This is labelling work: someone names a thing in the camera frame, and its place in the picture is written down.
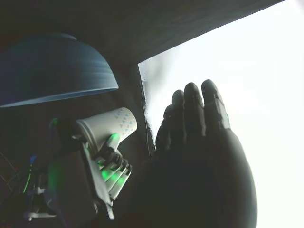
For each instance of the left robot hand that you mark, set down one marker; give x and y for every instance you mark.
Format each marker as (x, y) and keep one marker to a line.
(202, 178)

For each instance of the white paper cup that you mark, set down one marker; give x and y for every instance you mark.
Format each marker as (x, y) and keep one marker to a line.
(109, 126)

